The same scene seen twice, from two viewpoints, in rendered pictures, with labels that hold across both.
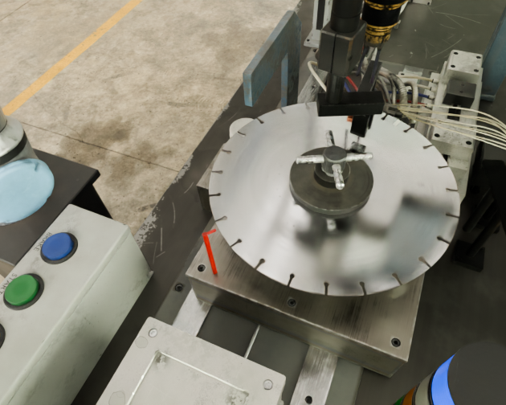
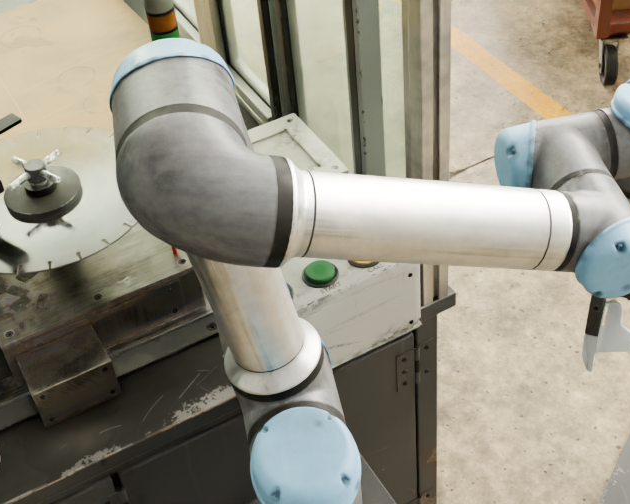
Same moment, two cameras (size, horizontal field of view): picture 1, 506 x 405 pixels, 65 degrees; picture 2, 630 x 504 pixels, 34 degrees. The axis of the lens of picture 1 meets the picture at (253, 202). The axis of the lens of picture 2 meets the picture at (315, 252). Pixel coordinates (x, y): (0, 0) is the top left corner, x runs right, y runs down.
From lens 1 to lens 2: 1.48 m
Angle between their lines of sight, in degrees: 78
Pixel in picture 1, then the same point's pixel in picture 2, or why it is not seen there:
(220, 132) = not seen: outside the picture
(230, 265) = (159, 251)
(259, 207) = (109, 201)
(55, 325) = not seen: hidden behind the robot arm
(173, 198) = (138, 425)
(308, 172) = (51, 197)
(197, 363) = not seen: hidden behind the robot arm
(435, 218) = (23, 143)
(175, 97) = not seen: outside the picture
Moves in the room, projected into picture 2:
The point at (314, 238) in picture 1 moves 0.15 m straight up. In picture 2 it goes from (102, 167) to (78, 83)
